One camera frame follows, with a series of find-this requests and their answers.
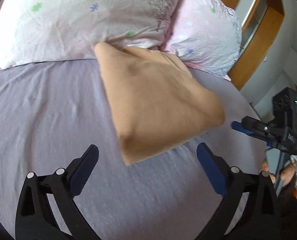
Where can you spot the lavender bed sheet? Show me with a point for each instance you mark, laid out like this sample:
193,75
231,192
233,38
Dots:
50,113

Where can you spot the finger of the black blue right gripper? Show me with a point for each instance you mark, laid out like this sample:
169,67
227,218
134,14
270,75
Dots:
242,127

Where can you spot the wooden headboard shelf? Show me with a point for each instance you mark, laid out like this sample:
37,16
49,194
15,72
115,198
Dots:
261,21

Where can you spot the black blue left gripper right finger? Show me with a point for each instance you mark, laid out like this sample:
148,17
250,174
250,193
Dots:
248,207

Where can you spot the person's right hand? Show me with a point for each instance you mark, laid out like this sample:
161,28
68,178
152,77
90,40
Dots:
286,174

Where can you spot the white floral pillow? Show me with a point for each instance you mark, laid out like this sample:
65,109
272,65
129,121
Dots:
59,30

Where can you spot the tan garment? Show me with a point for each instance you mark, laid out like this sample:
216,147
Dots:
155,102

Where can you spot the pink floral pillow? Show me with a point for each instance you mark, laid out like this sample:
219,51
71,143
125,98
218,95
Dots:
206,35

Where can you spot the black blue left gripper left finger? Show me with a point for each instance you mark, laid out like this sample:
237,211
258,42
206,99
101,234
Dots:
34,217

